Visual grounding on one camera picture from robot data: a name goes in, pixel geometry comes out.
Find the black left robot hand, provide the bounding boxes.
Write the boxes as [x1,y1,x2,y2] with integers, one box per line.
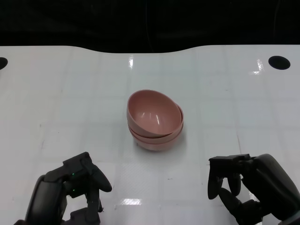
[14,151,113,225]

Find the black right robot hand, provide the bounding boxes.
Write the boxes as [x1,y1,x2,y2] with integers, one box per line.
[207,153,300,225]

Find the pink plastic bowl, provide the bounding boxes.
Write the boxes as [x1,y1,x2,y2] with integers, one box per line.
[127,89,183,138]
[128,106,185,143]
[133,126,184,152]

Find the black backdrop curtain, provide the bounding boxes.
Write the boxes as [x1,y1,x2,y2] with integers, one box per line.
[0,0,300,54]

